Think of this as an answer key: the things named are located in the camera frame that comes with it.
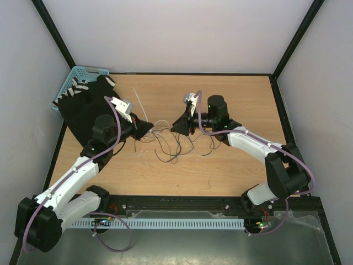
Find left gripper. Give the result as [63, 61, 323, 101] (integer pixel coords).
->
[107, 112, 153, 148]

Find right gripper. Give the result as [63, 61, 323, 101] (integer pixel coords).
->
[170, 104, 217, 136]

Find white thin wire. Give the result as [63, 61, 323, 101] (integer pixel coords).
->
[137, 119, 218, 160]

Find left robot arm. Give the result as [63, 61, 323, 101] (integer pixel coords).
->
[14, 113, 153, 253]

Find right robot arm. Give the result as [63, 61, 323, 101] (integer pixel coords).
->
[172, 91, 315, 215]

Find black white striped cloth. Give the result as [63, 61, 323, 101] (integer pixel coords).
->
[52, 75, 115, 107]

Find light blue plastic basket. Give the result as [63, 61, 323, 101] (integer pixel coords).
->
[56, 66, 110, 99]

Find left circuit board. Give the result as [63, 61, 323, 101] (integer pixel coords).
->
[92, 218, 112, 227]

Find circuit board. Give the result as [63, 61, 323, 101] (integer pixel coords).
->
[92, 218, 112, 227]
[256, 221, 271, 230]

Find right circuit board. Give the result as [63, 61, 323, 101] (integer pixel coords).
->
[256, 221, 271, 230]

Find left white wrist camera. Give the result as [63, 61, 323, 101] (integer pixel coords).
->
[110, 97, 133, 123]

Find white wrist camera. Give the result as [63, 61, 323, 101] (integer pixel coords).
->
[110, 97, 133, 123]
[183, 92, 199, 115]

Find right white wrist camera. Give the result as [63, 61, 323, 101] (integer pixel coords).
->
[183, 92, 199, 115]

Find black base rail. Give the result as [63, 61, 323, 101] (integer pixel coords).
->
[108, 195, 274, 218]

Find light blue slotted cable duct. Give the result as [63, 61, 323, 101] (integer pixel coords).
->
[70, 218, 244, 230]

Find left black frame post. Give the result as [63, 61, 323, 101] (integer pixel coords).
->
[31, 0, 76, 69]

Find black frame post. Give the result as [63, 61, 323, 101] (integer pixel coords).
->
[272, 0, 325, 80]
[31, 0, 76, 69]

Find right black frame post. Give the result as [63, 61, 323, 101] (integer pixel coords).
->
[272, 0, 325, 80]

